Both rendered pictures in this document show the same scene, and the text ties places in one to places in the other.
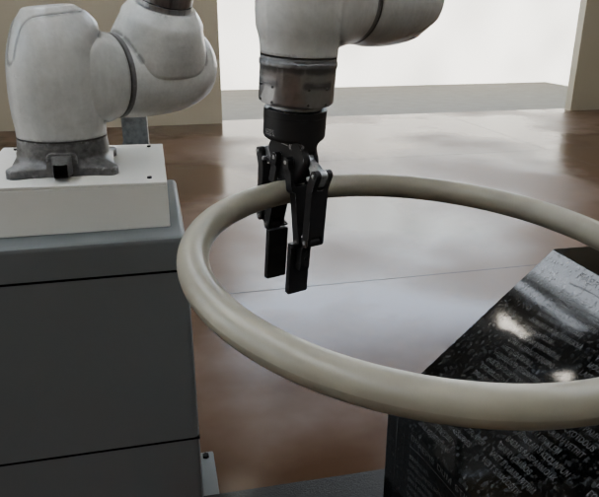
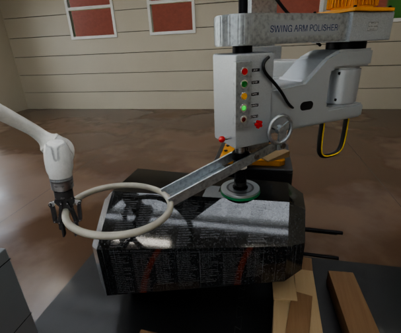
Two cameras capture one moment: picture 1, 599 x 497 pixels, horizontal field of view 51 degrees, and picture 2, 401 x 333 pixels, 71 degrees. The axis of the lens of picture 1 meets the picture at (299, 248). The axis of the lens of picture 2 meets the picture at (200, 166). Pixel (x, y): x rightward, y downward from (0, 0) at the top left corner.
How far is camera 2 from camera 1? 0.88 m
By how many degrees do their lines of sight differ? 59
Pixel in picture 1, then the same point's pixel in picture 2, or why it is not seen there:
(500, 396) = (164, 217)
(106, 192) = not seen: outside the picture
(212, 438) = not seen: outside the picture
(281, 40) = (63, 176)
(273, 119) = (63, 195)
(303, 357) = (140, 229)
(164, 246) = (0, 255)
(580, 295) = (127, 197)
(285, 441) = not seen: hidden behind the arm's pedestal
